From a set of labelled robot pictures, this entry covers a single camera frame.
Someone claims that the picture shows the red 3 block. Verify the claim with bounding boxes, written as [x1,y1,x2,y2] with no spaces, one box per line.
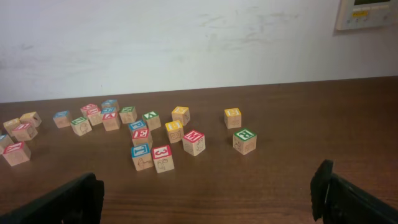
[151,145,175,174]

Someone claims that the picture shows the yellow S block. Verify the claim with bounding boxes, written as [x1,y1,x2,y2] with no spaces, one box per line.
[224,108,242,129]

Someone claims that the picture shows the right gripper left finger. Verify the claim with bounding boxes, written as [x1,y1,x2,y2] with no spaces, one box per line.
[1,173,104,224]

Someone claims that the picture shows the blue P block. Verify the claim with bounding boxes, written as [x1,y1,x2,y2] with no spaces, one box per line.
[128,119,147,135]

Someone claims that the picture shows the blue H block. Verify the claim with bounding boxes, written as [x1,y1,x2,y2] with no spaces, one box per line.
[101,107,117,114]

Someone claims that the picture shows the red G block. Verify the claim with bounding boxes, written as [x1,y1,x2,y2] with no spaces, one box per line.
[80,103,98,118]

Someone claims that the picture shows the blue D block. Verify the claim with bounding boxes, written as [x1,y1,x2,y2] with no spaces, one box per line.
[53,111,72,128]

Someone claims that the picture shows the green R block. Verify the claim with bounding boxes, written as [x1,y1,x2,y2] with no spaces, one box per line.
[233,128,257,155]

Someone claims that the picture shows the red M block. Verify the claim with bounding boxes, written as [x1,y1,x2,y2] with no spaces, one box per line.
[182,130,206,156]

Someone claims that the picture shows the yellow block upper left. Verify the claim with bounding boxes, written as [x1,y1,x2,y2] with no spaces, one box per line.
[19,111,42,128]

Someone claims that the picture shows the red K block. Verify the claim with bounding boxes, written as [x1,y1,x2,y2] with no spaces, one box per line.
[3,141,31,166]

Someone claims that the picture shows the red A block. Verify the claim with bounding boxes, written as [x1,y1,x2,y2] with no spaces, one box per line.
[102,112,121,131]

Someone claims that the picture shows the yellow block centre right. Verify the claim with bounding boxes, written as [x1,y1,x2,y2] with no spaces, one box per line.
[165,120,184,144]

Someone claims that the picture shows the yellow block upper right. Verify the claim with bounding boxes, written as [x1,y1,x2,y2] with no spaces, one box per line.
[172,106,190,126]

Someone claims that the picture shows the red E block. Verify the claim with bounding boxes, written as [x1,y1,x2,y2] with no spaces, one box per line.
[132,128,153,149]

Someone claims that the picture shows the red X block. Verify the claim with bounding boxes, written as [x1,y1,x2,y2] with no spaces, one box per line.
[86,107,102,126]

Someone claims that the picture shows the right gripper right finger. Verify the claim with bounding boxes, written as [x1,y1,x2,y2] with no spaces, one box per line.
[310,159,397,224]

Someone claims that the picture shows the green Z block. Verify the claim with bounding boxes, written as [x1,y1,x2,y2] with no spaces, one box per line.
[70,117,92,136]

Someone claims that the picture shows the blue 1 block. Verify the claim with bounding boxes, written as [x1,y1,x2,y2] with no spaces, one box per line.
[131,143,154,171]

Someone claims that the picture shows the blue K block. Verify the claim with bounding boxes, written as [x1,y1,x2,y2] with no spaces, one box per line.
[101,100,119,111]

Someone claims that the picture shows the red U block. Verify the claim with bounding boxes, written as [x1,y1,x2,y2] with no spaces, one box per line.
[12,123,38,141]

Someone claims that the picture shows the wall control panel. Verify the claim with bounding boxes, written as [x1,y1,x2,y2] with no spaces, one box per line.
[335,0,397,30]

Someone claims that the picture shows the green N block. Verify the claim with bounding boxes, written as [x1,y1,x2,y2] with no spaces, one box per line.
[119,106,137,124]

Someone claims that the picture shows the green V block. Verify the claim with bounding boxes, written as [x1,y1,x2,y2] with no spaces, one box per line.
[142,111,161,131]

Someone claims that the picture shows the blue 5 block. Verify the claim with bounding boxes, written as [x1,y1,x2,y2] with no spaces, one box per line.
[0,134,14,155]

